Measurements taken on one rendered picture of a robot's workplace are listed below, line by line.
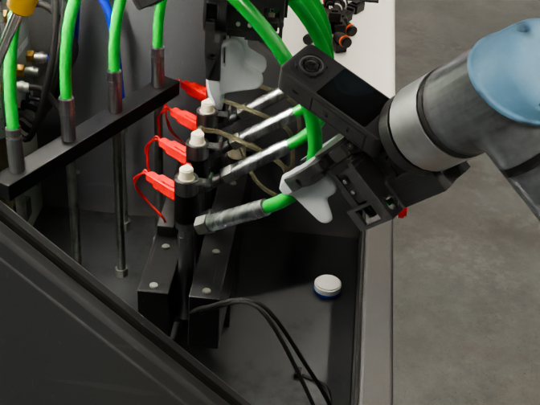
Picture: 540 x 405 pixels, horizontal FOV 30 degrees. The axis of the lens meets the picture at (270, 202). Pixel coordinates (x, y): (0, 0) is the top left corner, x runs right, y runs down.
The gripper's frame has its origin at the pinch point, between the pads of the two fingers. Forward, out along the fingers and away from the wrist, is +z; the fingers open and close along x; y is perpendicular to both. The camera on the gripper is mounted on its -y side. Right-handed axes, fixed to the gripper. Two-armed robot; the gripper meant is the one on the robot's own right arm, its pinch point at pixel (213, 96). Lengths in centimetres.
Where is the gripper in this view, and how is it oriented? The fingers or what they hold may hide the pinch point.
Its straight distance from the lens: 110.4
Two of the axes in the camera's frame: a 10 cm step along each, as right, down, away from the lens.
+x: 1.0, -5.5, 8.3
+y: 9.9, 1.1, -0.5
